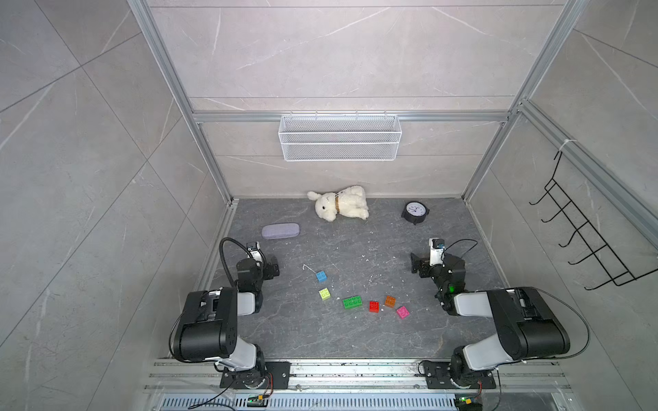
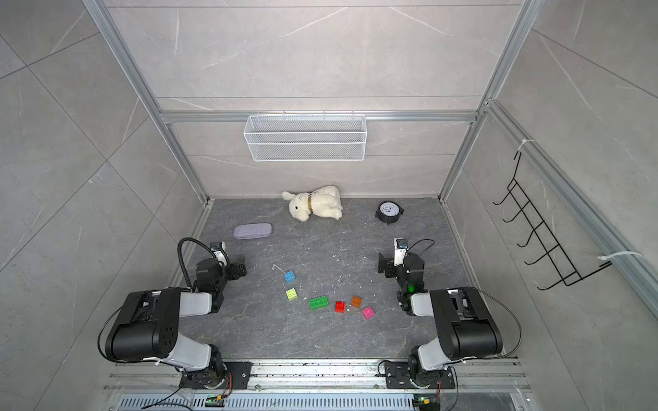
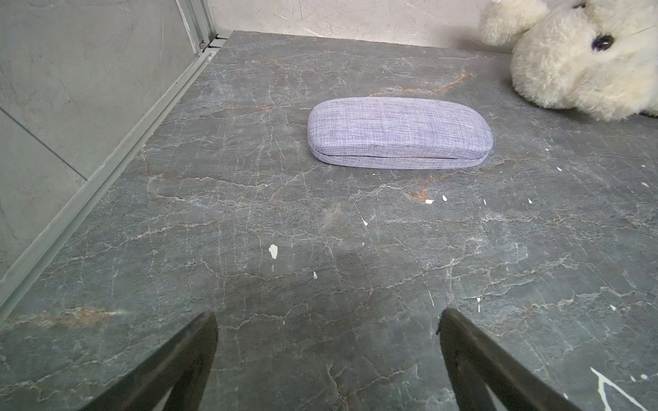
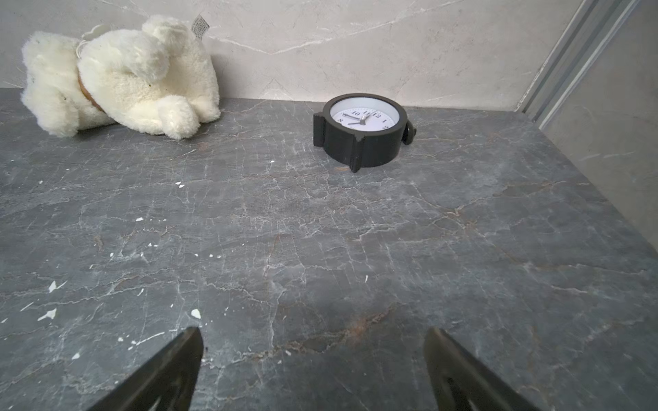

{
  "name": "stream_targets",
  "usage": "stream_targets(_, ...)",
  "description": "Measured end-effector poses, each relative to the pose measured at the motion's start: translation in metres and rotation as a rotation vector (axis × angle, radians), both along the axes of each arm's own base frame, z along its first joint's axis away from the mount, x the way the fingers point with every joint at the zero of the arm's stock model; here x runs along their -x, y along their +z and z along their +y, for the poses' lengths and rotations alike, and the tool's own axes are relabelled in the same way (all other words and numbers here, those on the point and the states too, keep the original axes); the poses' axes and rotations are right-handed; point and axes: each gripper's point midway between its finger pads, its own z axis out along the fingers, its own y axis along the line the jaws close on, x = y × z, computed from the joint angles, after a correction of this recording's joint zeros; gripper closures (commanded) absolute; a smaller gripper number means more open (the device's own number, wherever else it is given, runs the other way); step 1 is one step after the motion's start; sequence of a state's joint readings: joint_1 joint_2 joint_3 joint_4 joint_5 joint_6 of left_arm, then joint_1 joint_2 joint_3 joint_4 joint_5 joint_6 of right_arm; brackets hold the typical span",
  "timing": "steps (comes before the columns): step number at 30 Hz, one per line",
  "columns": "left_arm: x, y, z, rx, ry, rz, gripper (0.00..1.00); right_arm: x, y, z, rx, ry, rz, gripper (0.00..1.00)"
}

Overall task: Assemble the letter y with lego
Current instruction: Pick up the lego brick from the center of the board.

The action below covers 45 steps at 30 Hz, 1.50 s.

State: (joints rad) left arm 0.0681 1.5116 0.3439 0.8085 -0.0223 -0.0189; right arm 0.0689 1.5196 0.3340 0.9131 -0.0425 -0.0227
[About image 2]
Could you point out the lime lego brick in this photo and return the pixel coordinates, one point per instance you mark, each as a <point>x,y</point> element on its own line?
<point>291,294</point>

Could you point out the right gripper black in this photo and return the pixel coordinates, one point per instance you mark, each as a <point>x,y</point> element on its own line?
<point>390,273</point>

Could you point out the pink lego brick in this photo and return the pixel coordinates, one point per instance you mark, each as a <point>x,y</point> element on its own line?
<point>368,313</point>

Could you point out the black wall hook rack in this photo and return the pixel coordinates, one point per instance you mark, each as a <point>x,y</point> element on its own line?
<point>541,234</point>

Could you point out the green lego brick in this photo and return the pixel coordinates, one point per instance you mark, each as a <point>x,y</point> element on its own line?
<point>319,302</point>

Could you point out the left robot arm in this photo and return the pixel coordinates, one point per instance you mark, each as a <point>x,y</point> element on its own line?
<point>146,329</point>

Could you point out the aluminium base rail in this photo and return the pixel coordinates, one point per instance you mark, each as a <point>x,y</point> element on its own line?
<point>327,376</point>

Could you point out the white plush dog toy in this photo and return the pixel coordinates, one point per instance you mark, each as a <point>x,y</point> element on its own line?
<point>324,202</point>

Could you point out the black round clock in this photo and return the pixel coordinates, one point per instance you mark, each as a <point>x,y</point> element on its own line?
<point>389,212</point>

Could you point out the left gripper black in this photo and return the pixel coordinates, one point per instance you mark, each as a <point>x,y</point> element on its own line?
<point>234,273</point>

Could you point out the white vented cable tray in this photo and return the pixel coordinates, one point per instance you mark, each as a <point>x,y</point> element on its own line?
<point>252,401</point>

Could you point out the white wire mesh basket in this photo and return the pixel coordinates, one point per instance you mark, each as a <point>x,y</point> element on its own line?
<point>306,138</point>

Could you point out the blue lego brick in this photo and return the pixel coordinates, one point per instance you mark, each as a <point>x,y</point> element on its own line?
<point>289,276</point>

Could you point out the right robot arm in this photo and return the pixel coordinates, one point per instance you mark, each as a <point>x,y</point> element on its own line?
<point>465,328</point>

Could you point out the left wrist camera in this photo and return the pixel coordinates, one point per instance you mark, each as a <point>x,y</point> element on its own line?
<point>219,250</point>

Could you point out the orange lego brick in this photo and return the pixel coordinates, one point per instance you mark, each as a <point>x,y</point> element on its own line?
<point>356,302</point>

